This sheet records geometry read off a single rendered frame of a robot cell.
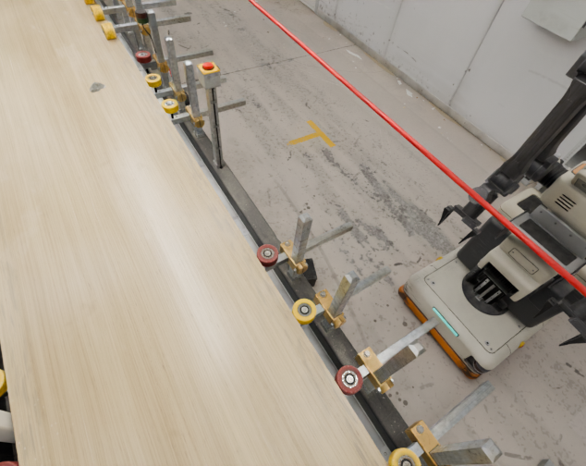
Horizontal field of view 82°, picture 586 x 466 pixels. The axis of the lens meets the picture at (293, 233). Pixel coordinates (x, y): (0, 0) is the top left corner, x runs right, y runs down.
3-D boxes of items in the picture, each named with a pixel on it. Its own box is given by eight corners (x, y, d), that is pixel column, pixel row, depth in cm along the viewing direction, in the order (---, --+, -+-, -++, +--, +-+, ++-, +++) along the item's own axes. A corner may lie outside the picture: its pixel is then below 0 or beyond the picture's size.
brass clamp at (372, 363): (366, 349, 116) (371, 345, 112) (392, 386, 110) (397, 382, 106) (352, 359, 114) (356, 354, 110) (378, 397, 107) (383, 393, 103)
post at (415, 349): (366, 379, 123) (418, 337, 84) (372, 388, 121) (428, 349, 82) (359, 385, 122) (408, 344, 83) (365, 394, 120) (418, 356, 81)
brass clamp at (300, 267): (290, 245, 140) (291, 238, 136) (308, 270, 134) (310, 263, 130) (277, 251, 137) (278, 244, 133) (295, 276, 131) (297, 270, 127)
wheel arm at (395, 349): (428, 319, 124) (433, 315, 121) (434, 327, 123) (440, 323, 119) (335, 384, 108) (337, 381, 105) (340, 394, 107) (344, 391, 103)
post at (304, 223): (293, 278, 149) (307, 210, 110) (298, 285, 148) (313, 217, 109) (286, 282, 148) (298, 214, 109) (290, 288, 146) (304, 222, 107)
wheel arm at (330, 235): (347, 226, 148) (348, 220, 145) (351, 231, 147) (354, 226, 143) (260, 267, 132) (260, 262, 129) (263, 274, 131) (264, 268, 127)
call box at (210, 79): (214, 79, 142) (213, 60, 136) (221, 88, 139) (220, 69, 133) (199, 82, 139) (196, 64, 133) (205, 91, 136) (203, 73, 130)
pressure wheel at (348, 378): (346, 405, 106) (355, 398, 96) (324, 388, 108) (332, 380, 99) (359, 384, 110) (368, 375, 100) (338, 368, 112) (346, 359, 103)
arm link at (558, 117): (640, 67, 77) (595, 44, 82) (628, 72, 75) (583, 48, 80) (517, 194, 112) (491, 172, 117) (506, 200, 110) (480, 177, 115)
